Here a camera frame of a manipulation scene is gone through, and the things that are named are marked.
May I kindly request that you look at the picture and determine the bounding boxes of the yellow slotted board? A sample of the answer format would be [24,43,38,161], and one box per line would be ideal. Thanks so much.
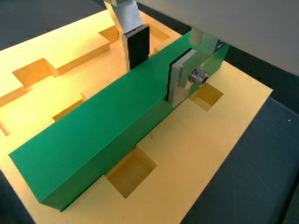
[0,12,271,224]

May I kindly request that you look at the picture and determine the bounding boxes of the green long block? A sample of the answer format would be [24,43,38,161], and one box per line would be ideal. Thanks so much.
[8,30,231,213]

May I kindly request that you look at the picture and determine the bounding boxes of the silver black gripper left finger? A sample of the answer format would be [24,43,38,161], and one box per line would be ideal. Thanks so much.
[103,0,150,70]

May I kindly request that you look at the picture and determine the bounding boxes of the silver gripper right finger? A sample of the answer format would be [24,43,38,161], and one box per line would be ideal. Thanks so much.
[167,28,226,107]

